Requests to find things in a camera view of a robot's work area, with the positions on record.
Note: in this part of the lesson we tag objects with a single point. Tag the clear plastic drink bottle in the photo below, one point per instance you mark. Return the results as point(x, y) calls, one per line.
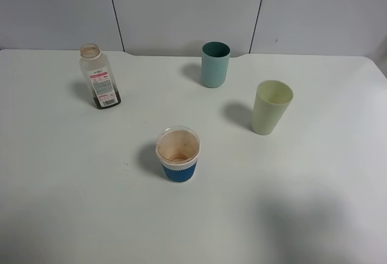
point(96, 69)

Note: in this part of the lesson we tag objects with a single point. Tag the clear cup with blue sleeve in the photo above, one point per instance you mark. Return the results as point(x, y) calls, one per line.
point(178, 149)

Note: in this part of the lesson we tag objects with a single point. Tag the teal plastic cup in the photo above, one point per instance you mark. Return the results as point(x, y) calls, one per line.
point(214, 64)

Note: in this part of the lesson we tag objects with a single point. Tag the pale green plastic cup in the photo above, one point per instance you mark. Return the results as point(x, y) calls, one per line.
point(271, 101)

